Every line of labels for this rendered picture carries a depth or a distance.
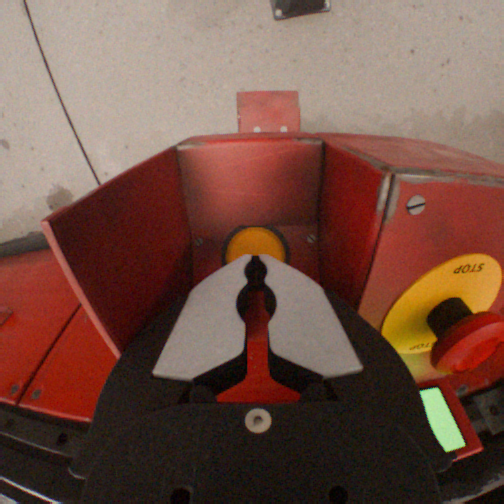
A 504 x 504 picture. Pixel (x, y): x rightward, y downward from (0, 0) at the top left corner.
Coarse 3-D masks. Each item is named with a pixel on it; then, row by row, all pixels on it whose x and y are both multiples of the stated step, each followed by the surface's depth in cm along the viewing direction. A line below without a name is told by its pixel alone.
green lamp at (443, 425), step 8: (424, 392) 14; (432, 392) 14; (424, 400) 13; (432, 400) 13; (440, 400) 13; (432, 408) 13; (440, 408) 13; (432, 416) 12; (440, 416) 12; (448, 416) 12; (432, 424) 12; (440, 424) 12; (448, 424) 12; (440, 432) 11; (448, 432) 11; (456, 432) 11; (440, 440) 11; (448, 440) 11; (456, 440) 11; (448, 448) 10
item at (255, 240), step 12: (252, 228) 15; (240, 240) 15; (252, 240) 15; (264, 240) 15; (276, 240) 15; (228, 252) 15; (240, 252) 15; (252, 252) 15; (264, 252) 15; (276, 252) 15
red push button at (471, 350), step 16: (448, 304) 10; (464, 304) 9; (432, 320) 10; (448, 320) 9; (464, 320) 8; (480, 320) 7; (496, 320) 7; (448, 336) 8; (464, 336) 8; (480, 336) 7; (496, 336) 7; (432, 352) 9; (448, 352) 8; (464, 352) 8; (480, 352) 8; (448, 368) 8; (464, 368) 8
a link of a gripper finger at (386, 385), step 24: (336, 312) 8; (360, 336) 7; (360, 360) 6; (384, 360) 6; (336, 384) 6; (360, 384) 6; (384, 384) 6; (408, 384) 6; (384, 408) 5; (408, 408) 5; (408, 432) 4; (432, 432) 4; (432, 456) 4
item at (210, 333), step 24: (240, 264) 12; (216, 288) 10; (240, 288) 10; (192, 312) 9; (216, 312) 9; (240, 312) 10; (192, 336) 8; (216, 336) 8; (240, 336) 8; (168, 360) 7; (192, 360) 7; (216, 360) 7; (240, 360) 7; (216, 384) 7
